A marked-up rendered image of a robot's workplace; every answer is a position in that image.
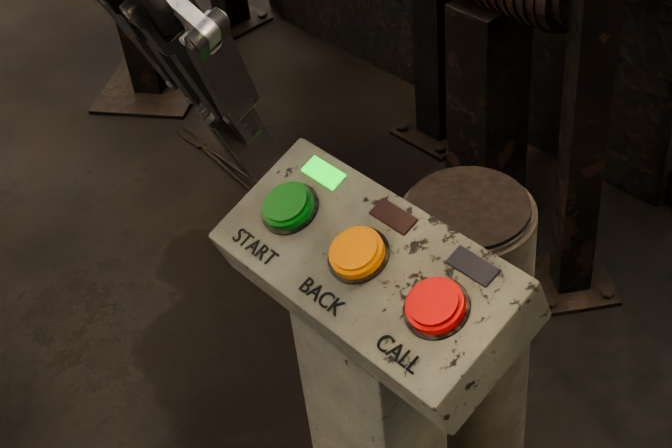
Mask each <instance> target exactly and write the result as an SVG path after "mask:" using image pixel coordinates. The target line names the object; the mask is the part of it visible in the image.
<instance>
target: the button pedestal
mask: <svg viewBox="0 0 672 448"><path fill-rule="evenodd" d="M314 155H315V156H316V157H318V158H320V159H321V160H323V161H325V162H326V163H328V164H329V165H331V166H333V167H334V168H336V169H338V170H339V171H341V172H342V173H344V174H346V177H345V178H344V179H343V180H342V181H341V182H340V183H339V184H338V185H337V186H336V188H335V189H334V190H331V189H329V188H328V187H326V186H324V185H323V184H321V183H320V182H318V181H317V180H315V179H313V178H312V177H310V176H309V175H307V174H306V173H304V172H302V171H301V169H302V168H303V167H304V166H305V165H306V164H307V163H308V161H309V160H310V159H311V158H312V157H313V156H314ZM291 181H295V182H300V183H302V184H304V185H306V186H307V187H308V188H309V190H310V191H311V193H312V195H313V197H314V208H313V211H312V213H311V215H310V217H309V218H308V219H307V220H306V221H305V222H304V223H303V224H301V225H300V226H298V227H296V228H294V229H291V230H286V231H281V230H276V229H274V228H272V227H271V226H270V225H269V224H268V223H267V222H266V220H265V219H264V217H263V215H262V204H263V201H264V199H265V197H266V196H267V195H268V193H269V192H270V191H271V190H272V189H274V188H275V187H276V186H278V185H280V184H282V183H286V182H291ZM382 197H383V198H385V199H386V200H388V201H390V202H391V203H393V204H395V205H396V206H398V207H399V208H401V209H403V210H404V211H406V212H408V213H409V214H411V215H412V216H414V217H416V218H417V219H418V221H417V223H416V224H415V225H414V226H413V227H412V228H411V229H410V230H409V232H408V233H407V234H406V235H405V236H403V235H401V234H400V233H398V232H397V231H395V230H394V229H392V228H390V227H389V226H387V225H386V224H384V223H383V222H381V221H379V220H378V219H376V218H375V217H373V216H372V215H370V214H369V211H370V210H371V209H372V208H373V207H374V206H375V205H376V204H377V203H378V202H379V200H380V199H381V198H382ZM355 226H366V227H370V228H372V229H374V230H375V231H376V232H377V233H378V234H379V235H380V237H381V239H382V240H383V242H384V245H385V255H384V259H383V261H382V263H381V265H380V266H379V267H378V268H377V269H376V270H375V271H374V272H373V273H372V274H370V275H368V276H366V277H364V278H360V279H346V278H343V277H341V276H340V275H338V274H337V273H336V272H335V270H334V269H333V267H332V266H331V264H330V262H329V256H328V255H329V249H330V246H331V244H332V242H333V240H334V239H335V238H336V237H337V236H338V235H339V234H340V233H341V232H343V231H345V230H346V229H349V228H351V227H355ZM209 239H210V241H211V242H212V243H213V244H214V245H215V247H216V248H217V249H218V250H219V251H220V253H221V254H222V255H223V256H224V257H225V259H226V260H227V261H228V262H229V263H230V264H231V266H232V267H233V268H235V269H236V270H237V271H238V272H240V273H241V274H242V275H244V276H245V277H246V278H247V279H249V280H250V281H251V282H253V283H254V284H255V285H256V286H258V287H259V288H260V289H262V290H263V291H264V292H265V293H267V294H268V295H269V296H271V297H272V298H273V299H274V300H276V301H277V302H278V303H280V304H281V305H282V306H283V307H285V308H286V309H287V310H289V312H290V318H291V324H292V329H293V335H294V341H295V347H296V352H297V358H298V364H299V370H300V375H301V381H302V387H303V393H304V398H305V404H306V410H307V416H308V421H309V427H310V433H311V439H312V444H313V448H447V434H449V435H454V434H455V433H456V432H457V431H458V430H459V429H460V427H461V426H462V425H463V424H464V422H465V421H466V420H467V419H468V418H469V416H470V415H471V414H472V413H473V411H474V410H475V409H476V408H477V407H478V405H479V404H480V403H481V402H482V400H483V399H484V398H485V397H486V396H487V394H488V393H489V392H490V391H491V389H492V388H493V387H494V386H495V385H496V383H497V382H498V381H499V380H500V378H501V377H502V376H503V375H504V374H505V372H506V371H507V370H508V369H509V367H510V366H511V365H512V364H513V363H514V361H515V360H516V359H517V358H518V356H519V355H520V354H521V353H522V351H523V350H524V349H525V348H526V347H527V345H528V344H529V343H530V342H531V340H532V339H533V338H534V337H535V336H536V334H537V333H538V332H539V331H540V329H541V328H542V327H543V326H544V325H545V323H546V322H547V321H548V320H549V318H550V317H551V311H550V308H549V305H548V302H547V300H546V297H545V294H544V291H543V288H542V286H541V283H540V282H539V281H538V280H537V279H535V278H533V277H532V276H530V275H528V274H527V273H525V272H524V271H522V270H520V269H519V268H517V267H515V266H514V265H512V264H510V263H509V262H507V261H505V260H504V259H502V258H500V257H499V256H497V255H495V254H494V253H492V252H490V251H489V250H487V249H485V248H484V247H482V246H481V245H479V244H477V243H476V242H474V241H472V240H471V239H469V238H467V237H466V236H464V235H462V234H461V233H459V232H457V231H456V230H454V229H452V228H451V227H449V226H447V225H446V224H444V223H442V222H441V221H439V220H438V219H436V218H434V217H433V216H431V215H429V214H428V213H426V212H424V211H423V210H421V209H419V208H418V207H416V206H414V205H413V204H411V203H409V202H408V201H406V200H404V199H403V198H401V197H400V196H398V195H396V194H395V193H393V192H391V191H390V190H388V189H386V188H385V187H383V186H381V185H380V184H378V183H376V182H375V181H373V180H371V179H370V178H368V177H366V176H365V175H363V174H361V173H360V172H358V171H357V170H355V169H353V168H352V167H350V166H348V165H347V164H345V163H343V162H342V161H340V160H338V159H337V158H335V157H333V156H332V155H330V154H328V153H327V152H325V151H323V150H322V149H320V148H319V147H317V146H315V145H314V144H312V143H310V142H309V141H307V140H305V139H303V138H300V139H298V140H297V141H296V143H295V144H294V145H293V146H292V147H291V148H290V149H289V150H288V151H287V152H286V153H285V154H284V155H283V156H282V157H281V158H280V159H279V160H278V161H277V163H276V164H275V165H274V166H273V167H272V168H271V169H270V170H269V171H268V172H267V173H266V174H265V175H264V176H263V177H262V178H261V179H260V180H259V182H258V183H257V184H256V185H255V186H254V187H253V188H252V189H251V190H250V191H249V192H248V193H247V194H246V195H245V196H244V197H243V198H242V199H241V201H240V202H239V203H238V204H237V205H236V206H235V207H234V208H233V209H232V210H231V211H230V212H229V213H228V214H227V215H226V216H225V217H224V218H223V220H222V221H221V222H220V223H219V224H218V225H217V226H216V227H215V228H214V229H213V230H212V231H211V232H210V234H209ZM459 245H461V246H463V247H464V248H466V249H468V250H469V251H471V252H473V253H474V254H476V255H478V256H479V257H481V258H482V259H484V260H486V261H487V262H489V263H491V264H492V265H494V266H495V267H497V268H499V269H500V270H501V271H500V272H499V274H498V275H497V276H496V277H495V278H494V280H493V281H492V282H491V283H490V284H489V286H488V287H487V288H485V287H483V286H482V285H480V284H478V283H477V282H475V281H474V280H472V279H471V278H469V277H467V276H466V275H464V274H463V273H461V272H460V271H458V270H456V269H455V268H453V267H452V266H450V265H449V264H447V263H446V262H445V261H446V260H447V259H448V258H449V257H450V255H451V254H452V253H453V252H454V251H455V250H456V249H457V247H458V246H459ZM430 277H445V278H448V279H451V280H452V281H454V282H455V283H457V285H458V286H459V287H460V289H461V290H462V292H463V294H464V297H465V300H466V309H465V313H464V316H463V318H462V320H461V321H460V322H459V324H458V325H457V326H456V327H454V328H453V329H452V330H450V331H448V332H446V333H444V334H440V335H427V334H423V333H420V332H419V331H417V330H416V329H415V328H414V327H413V326H412V325H411V324H410V322H409V320H408V319H407V317H406V314H405V300H406V297H407V295H408V293H409V292H410V290H411V289H412V288H413V287H414V286H415V285H416V284H417V283H419V282H420V281H422V280H424V279H427V278H430Z"/></svg>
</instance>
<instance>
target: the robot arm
mask: <svg viewBox="0 0 672 448"><path fill-rule="evenodd" d="M97 1H98V2H99V3H100V4H101V5H102V7H103V8H104V9H105V10H106V11H107V13H108V14H109V15H110V16H111V17H112V18H113V20H114V21H115V22H116V23H117V24H118V26H119V27H120V28H121V29H122V30H123V31H124V33H125V34H126V35H127V36H128V37H129V39H130V40H131V41H132V42H133V43H134V45H135V46H136V47H137V48H138V49H139V50H140V52H141V53H142V54H143V55H144V56H145V58H146V59H147V60H148V61H149V62H150V63H151V65H152V66H153V67H154V68H155V69H156V71H157V72H158V73H159V74H160V75H161V76H162V78H163V79H164V80H165V82H166V84H167V86H169V87H170V88H172V89H175V90H177V89H178V88H179V89H180V90H181V91H182V93H183V94H184V95H185V97H186V100H187V101H188V102H189V103H190V104H193V105H195V106H198V105H199V104H200V106H199V107H198V108H197V109H196V112H197V113H198V114H199V116H200V117H201V118H202V119H201V120H202V121H203V123H204V124H205V125H206V126H207V127H208V128H209V129H210V131H211V132H212V133H213V135H214V136H215V138H216V139H217V140H218V142H219V143H220V144H221V146H222V147H223V148H224V150H225V151H226V153H227V154H228V155H229V157H230V158H231V159H232V161H233V162H234V163H235V165H236V166H237V168H238V169H239V170H240V171H242V172H243V173H245V174H247V175H248V176H249V177H251V178H254V177H255V176H256V175H257V174H258V173H259V172H260V171H261V170H262V169H263V168H264V167H265V166H266V165H267V163H268V162H269V161H270V160H271V159H272V158H273V157H274V156H275V155H276V154H277V153H278V152H279V151H280V146H279V145H278V143H277V142H276V140H275V139H274V137H273V136H272V134H271V132H270V131H269V129H268V128H267V126H266V125H265V123H264V122H263V120H262V119H261V117H260V116H259V114H258V113H257V111H256V110H255V108H254V107H253V106H254V105H255V104H256V103H257V102H258V101H259V100H260V96H259V94H258V92H257V90H256V88H255V85H254V84H253V81H252V79H251V77H250V75H249V72H248V70H247V68H246V66H245V64H244V62H243V59H242V57H241V55H240V53H239V51H238V49H237V47H236V44H235V42H234V40H233V38H232V36H231V29H230V20H229V18H228V15H227V14H226V13H225V12H224V11H223V10H221V9H219V8H217V7H214V8H213V9H212V10H207V11H206V12H205V13H203V11H202V10H201V8H200V7H199V5H198V4H197V2H196V1H195V0H97Z"/></svg>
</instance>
